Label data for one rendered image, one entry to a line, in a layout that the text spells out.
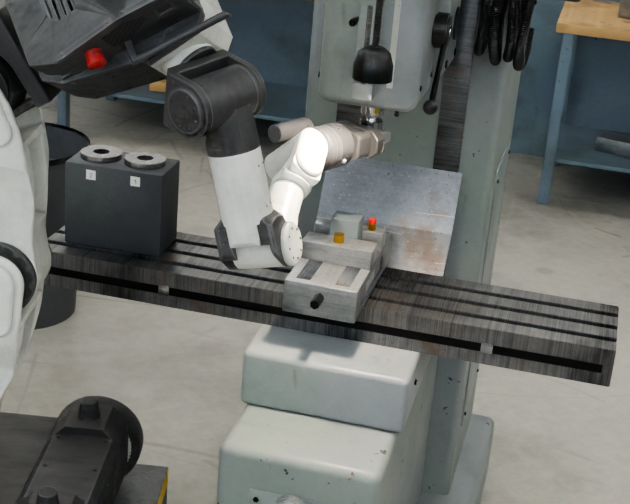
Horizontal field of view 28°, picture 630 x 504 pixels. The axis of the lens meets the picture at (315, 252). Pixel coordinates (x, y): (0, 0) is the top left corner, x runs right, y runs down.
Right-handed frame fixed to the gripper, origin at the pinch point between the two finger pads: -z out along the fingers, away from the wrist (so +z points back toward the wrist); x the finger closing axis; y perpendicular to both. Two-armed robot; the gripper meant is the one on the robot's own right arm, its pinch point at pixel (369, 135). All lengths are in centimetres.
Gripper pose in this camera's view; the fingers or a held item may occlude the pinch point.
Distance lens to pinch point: 256.5
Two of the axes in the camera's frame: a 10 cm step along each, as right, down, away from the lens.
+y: -0.8, 9.3, 3.7
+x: -7.7, -2.9, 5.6
